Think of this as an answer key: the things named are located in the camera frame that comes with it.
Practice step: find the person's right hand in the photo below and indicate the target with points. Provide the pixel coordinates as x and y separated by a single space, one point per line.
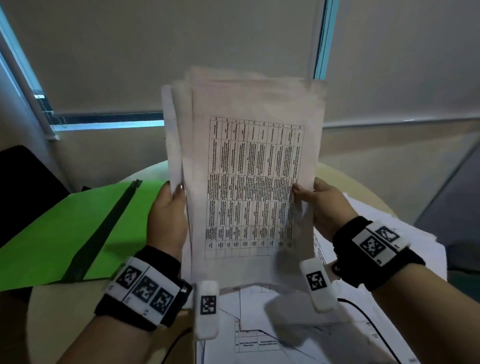
328 210

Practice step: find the person's left hand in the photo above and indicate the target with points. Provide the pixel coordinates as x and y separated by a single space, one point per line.
165 221

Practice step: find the person's left thumb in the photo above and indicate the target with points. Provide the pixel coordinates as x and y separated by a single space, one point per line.
179 197

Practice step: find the person's right thumb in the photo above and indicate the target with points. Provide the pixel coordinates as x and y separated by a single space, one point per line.
303 192

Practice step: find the sheaf of printed paper sheets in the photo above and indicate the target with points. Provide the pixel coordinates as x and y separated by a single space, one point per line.
251 180

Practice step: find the person's right forearm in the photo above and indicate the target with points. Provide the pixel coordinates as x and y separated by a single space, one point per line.
427 315

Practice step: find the person's left forearm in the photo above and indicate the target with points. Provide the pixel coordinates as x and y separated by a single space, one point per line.
112 343

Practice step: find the black wristband with marker tags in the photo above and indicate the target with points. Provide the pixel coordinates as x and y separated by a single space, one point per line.
146 287
375 249

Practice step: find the green paper folder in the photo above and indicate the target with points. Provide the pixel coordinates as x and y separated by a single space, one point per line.
48 240

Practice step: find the pile of printed drawing sheets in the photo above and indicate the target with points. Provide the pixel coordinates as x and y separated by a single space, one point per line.
337 333

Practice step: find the beige roller blind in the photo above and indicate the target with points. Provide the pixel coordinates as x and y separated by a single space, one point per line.
161 48
405 56

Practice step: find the black chair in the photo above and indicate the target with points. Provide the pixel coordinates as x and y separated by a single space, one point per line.
26 187

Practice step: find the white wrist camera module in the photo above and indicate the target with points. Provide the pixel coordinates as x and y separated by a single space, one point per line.
317 283
206 309

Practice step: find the white window frame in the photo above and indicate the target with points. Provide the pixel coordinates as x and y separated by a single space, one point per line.
324 37

